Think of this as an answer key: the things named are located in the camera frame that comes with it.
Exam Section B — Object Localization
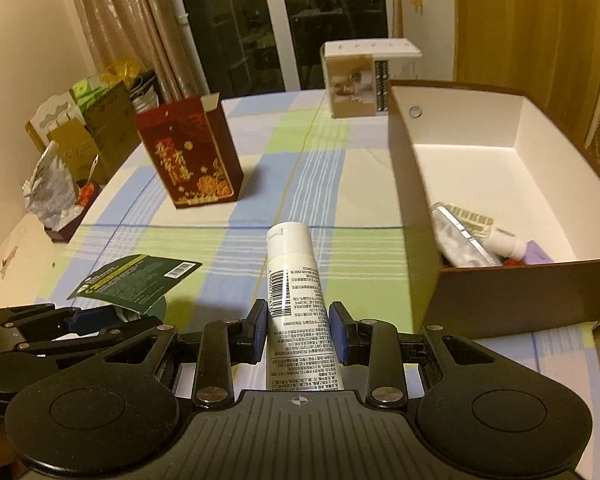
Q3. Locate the dark green carded package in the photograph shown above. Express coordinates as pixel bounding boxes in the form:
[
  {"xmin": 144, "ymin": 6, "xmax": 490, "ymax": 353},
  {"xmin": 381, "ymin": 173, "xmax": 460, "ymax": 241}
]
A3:
[{"xmin": 68, "ymin": 254, "xmax": 201, "ymax": 320}]

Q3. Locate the white barcode tube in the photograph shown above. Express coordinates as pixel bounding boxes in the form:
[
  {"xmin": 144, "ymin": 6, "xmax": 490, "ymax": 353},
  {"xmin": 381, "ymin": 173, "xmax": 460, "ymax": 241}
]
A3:
[{"xmin": 266, "ymin": 222, "xmax": 343, "ymax": 391}]

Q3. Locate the cream white hair claw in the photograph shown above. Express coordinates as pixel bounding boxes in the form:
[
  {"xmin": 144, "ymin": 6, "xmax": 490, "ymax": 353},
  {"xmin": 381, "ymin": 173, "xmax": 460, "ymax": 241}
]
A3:
[{"xmin": 445, "ymin": 204, "xmax": 494, "ymax": 229}]

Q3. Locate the red snack packet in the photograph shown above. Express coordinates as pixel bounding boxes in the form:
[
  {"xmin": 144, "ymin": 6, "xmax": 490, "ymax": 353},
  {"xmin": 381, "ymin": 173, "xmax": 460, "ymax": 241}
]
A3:
[{"xmin": 503, "ymin": 258, "xmax": 524, "ymax": 266}]

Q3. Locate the small white bottle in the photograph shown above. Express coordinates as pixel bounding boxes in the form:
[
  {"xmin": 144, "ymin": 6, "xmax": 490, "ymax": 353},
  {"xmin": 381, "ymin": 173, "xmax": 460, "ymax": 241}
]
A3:
[{"xmin": 483, "ymin": 226, "xmax": 527, "ymax": 261}]

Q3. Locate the purple cosmetic tube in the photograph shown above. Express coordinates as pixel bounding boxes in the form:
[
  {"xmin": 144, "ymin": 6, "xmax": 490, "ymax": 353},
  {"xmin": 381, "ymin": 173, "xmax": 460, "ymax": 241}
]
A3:
[{"xmin": 522, "ymin": 240, "xmax": 554, "ymax": 266}]

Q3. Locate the crumpled silver foil bag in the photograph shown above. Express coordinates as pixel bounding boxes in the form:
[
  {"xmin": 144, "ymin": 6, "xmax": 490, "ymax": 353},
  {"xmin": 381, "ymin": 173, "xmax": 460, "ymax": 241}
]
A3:
[{"xmin": 22, "ymin": 141, "xmax": 83, "ymax": 232}]

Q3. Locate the checked tablecloth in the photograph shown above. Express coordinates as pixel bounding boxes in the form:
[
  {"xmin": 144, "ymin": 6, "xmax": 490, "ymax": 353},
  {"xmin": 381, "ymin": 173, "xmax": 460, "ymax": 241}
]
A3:
[{"xmin": 0, "ymin": 88, "xmax": 600, "ymax": 461}]

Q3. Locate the brown cardboard storage box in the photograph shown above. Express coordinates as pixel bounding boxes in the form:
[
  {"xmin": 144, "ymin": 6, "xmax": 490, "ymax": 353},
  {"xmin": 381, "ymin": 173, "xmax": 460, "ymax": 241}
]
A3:
[{"xmin": 388, "ymin": 81, "xmax": 600, "ymax": 338}]

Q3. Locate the brown paper bag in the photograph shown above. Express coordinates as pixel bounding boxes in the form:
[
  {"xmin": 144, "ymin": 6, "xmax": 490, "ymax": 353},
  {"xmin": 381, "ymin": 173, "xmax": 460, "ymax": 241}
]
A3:
[{"xmin": 24, "ymin": 84, "xmax": 140, "ymax": 185}]

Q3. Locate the red gold gift box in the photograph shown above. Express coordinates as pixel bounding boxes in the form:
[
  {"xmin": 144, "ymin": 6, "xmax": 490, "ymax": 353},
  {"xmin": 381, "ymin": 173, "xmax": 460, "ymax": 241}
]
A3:
[{"xmin": 136, "ymin": 93, "xmax": 244, "ymax": 209}]

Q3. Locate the white product box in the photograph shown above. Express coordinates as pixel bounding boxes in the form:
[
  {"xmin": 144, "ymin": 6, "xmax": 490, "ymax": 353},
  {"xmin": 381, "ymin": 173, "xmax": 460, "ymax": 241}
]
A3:
[{"xmin": 321, "ymin": 38, "xmax": 422, "ymax": 118}]

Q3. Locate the pinkish curtain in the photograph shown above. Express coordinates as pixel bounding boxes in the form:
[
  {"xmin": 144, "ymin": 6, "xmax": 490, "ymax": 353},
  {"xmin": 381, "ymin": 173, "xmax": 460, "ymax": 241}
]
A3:
[{"xmin": 73, "ymin": 0, "xmax": 207, "ymax": 102}]

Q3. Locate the orange brown curtain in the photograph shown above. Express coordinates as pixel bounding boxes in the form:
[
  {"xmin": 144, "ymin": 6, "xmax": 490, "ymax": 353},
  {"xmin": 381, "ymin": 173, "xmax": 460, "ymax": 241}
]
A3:
[{"xmin": 454, "ymin": 0, "xmax": 600, "ymax": 140}]

